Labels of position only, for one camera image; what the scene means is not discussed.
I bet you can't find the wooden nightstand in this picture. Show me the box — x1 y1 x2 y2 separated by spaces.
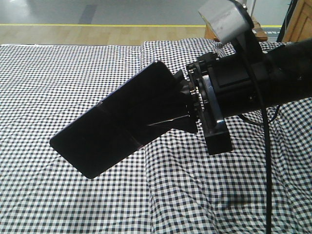
204 16 268 42

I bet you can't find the checkered bed sheet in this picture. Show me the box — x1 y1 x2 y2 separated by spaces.
0 44 152 234

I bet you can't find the checkered folded quilt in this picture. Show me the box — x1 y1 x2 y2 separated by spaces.
140 38 312 234

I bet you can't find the wooden headboard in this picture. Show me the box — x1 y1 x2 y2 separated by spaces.
282 0 312 42

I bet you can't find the black camera cable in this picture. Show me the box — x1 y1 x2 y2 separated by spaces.
240 52 281 234

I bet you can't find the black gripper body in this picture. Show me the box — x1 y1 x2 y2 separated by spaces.
186 52 260 155

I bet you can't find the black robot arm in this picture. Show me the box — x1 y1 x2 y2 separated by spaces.
148 39 312 155

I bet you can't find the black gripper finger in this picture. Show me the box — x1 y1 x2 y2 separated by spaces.
173 69 188 84
148 115 198 134

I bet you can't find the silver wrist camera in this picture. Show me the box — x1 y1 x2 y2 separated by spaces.
198 0 254 44

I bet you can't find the black foldable phone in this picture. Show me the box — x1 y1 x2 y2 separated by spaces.
50 61 183 179

